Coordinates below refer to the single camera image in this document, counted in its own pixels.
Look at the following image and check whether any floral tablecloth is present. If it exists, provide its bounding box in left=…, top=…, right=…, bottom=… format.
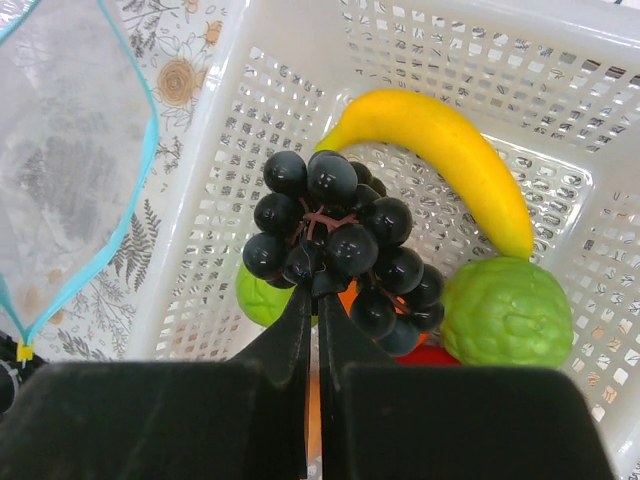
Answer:
left=34, top=1, right=236, bottom=362

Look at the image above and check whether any red bell pepper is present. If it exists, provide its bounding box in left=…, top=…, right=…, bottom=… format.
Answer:
left=395, top=345, right=461, bottom=366

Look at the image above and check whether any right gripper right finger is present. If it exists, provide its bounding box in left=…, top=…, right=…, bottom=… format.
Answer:
left=318, top=295, right=613, bottom=479

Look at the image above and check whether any black grape bunch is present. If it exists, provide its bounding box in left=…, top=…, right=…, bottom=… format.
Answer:
left=242, top=150, right=444, bottom=357

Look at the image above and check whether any clear zip top bag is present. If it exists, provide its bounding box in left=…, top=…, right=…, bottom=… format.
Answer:
left=1, top=1, right=158, bottom=359

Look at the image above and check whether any small green fruit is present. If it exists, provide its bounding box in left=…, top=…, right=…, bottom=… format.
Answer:
left=235, top=263, right=296, bottom=328

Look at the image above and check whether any yellow banana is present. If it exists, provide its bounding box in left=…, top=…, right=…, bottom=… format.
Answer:
left=315, top=89, right=534, bottom=260

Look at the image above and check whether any white plastic basket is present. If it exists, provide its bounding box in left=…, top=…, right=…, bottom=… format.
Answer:
left=126, top=1, right=639, bottom=478

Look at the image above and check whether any large green custard apple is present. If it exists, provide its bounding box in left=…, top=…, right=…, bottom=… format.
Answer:
left=440, top=256, right=573, bottom=368

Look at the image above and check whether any orange fruit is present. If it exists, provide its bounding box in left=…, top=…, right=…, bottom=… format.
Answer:
left=307, top=282, right=423, bottom=463

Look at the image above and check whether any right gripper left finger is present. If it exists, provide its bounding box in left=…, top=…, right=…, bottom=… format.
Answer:
left=1, top=289, right=312, bottom=479

